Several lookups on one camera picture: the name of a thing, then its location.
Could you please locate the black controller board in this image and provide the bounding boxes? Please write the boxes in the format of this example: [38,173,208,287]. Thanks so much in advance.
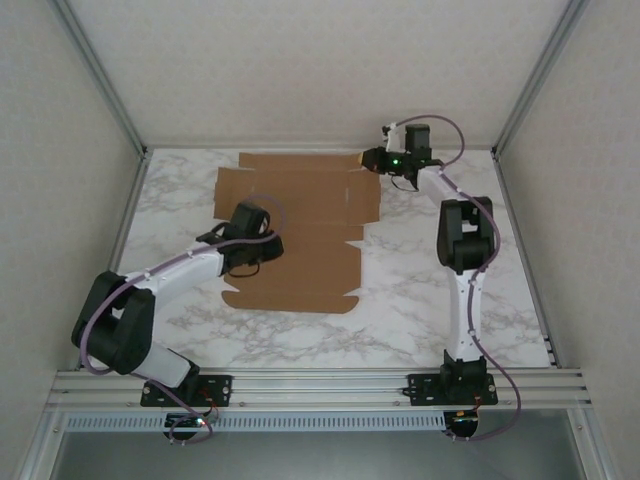
[443,409,482,441]
[164,412,212,444]

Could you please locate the grey slotted cable duct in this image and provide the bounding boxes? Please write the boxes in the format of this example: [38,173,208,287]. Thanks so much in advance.
[64,412,448,432]

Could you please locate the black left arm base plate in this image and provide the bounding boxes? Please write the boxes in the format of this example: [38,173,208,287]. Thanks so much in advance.
[139,373,235,409]

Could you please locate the black left controller board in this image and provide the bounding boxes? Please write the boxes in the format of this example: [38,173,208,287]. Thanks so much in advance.
[164,412,212,444]

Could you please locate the aluminium mounting rail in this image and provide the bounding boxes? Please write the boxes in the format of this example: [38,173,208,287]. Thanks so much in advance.
[47,368,594,412]

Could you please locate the aluminium frame post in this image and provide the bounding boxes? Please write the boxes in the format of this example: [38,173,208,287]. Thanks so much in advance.
[489,0,594,160]
[47,0,151,157]

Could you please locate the brown cardboard box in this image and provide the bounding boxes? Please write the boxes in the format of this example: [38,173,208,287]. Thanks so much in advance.
[212,151,384,316]

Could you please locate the black right controller board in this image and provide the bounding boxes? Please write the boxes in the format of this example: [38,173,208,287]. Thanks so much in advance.
[443,409,482,441]

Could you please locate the aluminium lower frame leg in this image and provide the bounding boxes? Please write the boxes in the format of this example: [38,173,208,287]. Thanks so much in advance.
[567,409,624,480]
[17,409,69,480]

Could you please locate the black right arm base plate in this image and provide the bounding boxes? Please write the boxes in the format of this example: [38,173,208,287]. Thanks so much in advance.
[407,372,500,407]

